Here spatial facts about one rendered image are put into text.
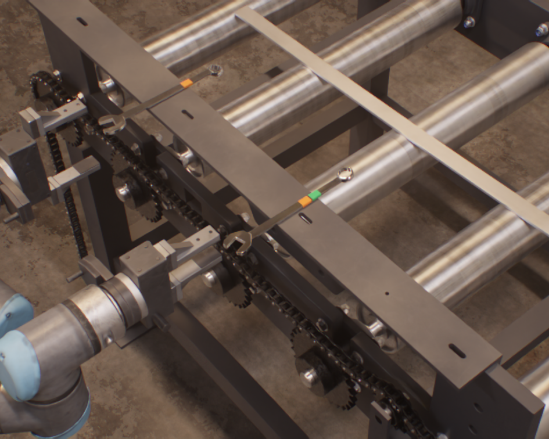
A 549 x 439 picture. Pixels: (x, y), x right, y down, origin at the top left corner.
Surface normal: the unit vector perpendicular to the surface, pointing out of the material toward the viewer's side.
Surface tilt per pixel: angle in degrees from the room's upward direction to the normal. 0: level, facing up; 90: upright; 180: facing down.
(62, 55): 90
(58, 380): 90
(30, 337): 2
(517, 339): 0
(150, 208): 90
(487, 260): 42
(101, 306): 25
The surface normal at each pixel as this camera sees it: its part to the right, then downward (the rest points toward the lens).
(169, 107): 0.00, -0.65
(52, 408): 0.25, 0.73
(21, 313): 0.79, 0.49
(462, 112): 0.33, -0.26
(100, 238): -0.76, 0.50
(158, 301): 0.65, 0.58
